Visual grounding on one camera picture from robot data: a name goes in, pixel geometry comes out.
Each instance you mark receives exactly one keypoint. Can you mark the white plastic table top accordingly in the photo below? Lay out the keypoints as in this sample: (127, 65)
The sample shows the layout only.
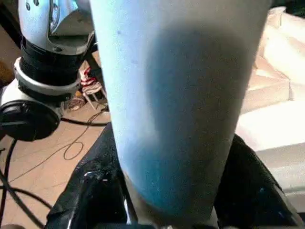
(276, 86)

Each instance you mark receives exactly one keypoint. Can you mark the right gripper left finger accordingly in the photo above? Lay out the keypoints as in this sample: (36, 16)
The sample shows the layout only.
(90, 195)

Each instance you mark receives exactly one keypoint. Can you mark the white plastic table leg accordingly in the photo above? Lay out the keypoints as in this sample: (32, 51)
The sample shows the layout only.
(181, 95)

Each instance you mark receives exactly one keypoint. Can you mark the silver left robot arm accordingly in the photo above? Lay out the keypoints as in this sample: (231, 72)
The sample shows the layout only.
(47, 47)

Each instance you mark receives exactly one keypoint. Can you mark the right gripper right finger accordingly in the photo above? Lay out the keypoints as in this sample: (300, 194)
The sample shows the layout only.
(257, 191)

